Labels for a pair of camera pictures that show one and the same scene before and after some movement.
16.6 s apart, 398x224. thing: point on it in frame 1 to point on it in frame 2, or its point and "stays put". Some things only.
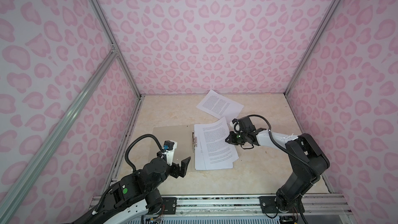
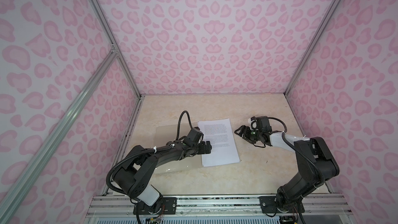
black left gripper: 184,165 to 203,148
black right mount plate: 268,205 stays put
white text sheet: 219,106 to 219,134
